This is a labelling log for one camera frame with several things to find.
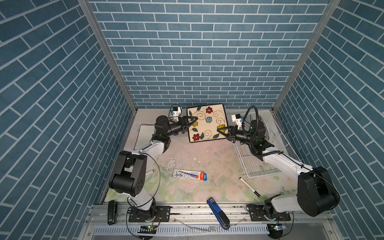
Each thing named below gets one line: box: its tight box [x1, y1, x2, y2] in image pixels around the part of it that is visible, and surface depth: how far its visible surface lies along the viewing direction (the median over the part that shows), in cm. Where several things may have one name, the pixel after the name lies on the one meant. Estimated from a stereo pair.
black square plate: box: [187, 103, 228, 143], surface depth 80 cm
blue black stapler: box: [206, 197, 231, 230], surface depth 72 cm
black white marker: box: [239, 177, 261, 197], surface depth 84 cm
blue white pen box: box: [172, 168, 208, 181], surface depth 88 cm
